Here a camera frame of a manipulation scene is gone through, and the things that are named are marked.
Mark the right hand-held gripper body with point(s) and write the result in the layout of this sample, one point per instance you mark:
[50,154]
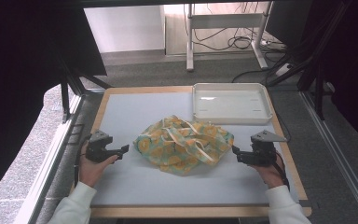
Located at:
[262,152]

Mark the person's left hand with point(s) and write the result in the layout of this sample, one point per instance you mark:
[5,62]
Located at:
[90,171]

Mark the white desk frame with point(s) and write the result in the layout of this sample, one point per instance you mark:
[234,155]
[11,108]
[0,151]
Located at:
[227,21]

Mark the light grey table mat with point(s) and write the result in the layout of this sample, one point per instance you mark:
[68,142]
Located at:
[136,186]

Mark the white power strip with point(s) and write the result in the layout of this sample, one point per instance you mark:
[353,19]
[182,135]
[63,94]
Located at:
[284,70]
[272,45]

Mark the black curtain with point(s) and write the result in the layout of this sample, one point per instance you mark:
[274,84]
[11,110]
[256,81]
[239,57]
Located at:
[351,62]
[18,77]

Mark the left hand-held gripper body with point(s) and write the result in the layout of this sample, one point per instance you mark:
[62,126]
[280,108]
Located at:
[97,149]

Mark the white plastic tray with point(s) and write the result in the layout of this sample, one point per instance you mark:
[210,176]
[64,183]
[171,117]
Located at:
[230,105]

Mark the person's right hand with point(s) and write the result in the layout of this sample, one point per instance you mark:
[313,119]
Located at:
[270,175]

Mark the aluminium rail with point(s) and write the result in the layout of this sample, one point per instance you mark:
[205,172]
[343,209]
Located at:
[348,174]
[48,174]

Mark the black metal stand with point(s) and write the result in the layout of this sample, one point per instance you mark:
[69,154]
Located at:
[64,99]
[318,90]

